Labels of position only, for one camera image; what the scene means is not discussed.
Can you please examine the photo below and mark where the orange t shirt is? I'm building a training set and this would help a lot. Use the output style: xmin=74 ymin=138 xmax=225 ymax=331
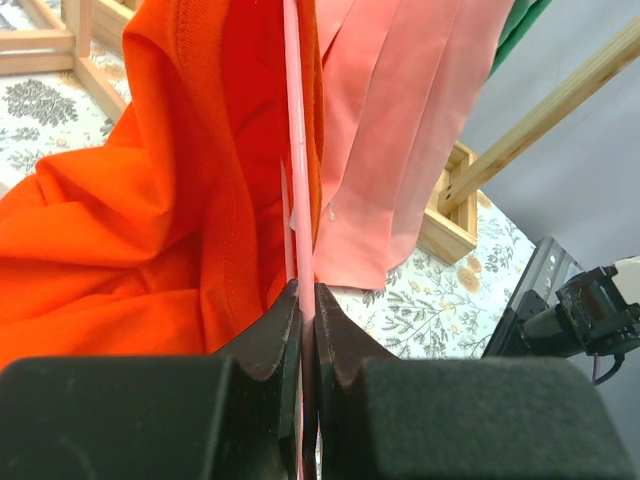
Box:
xmin=0 ymin=0 xmax=324 ymax=359

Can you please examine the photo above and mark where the aluminium frame rail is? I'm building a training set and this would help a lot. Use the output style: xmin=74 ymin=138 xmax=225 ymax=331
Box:
xmin=482 ymin=237 xmax=582 ymax=358

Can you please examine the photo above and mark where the floral table mat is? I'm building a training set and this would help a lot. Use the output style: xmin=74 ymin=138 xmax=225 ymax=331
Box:
xmin=1 ymin=1 xmax=532 ymax=358

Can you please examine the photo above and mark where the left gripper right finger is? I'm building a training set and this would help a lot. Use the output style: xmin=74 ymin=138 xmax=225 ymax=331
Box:
xmin=315 ymin=284 xmax=636 ymax=479

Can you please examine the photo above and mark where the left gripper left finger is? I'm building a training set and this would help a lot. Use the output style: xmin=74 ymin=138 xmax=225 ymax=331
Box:
xmin=1 ymin=282 xmax=302 ymax=479

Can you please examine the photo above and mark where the salmon pink garment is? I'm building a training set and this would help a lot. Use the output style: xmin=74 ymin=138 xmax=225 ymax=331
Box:
xmin=314 ymin=1 xmax=513 ymax=289

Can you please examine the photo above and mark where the green tie-dye shirt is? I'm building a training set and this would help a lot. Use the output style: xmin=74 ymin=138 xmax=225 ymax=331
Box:
xmin=489 ymin=0 xmax=551 ymax=76

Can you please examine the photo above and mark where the left wooden clothes rack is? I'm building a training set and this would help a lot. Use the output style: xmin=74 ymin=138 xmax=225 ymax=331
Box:
xmin=1 ymin=0 xmax=141 ymax=122

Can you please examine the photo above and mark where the wooden clothes rack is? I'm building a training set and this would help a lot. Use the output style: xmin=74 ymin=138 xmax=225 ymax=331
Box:
xmin=1 ymin=0 xmax=141 ymax=122
xmin=417 ymin=17 xmax=639 ymax=265

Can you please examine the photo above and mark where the right wooden clothes rack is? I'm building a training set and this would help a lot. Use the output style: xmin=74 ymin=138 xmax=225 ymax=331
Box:
xmin=417 ymin=17 xmax=639 ymax=265

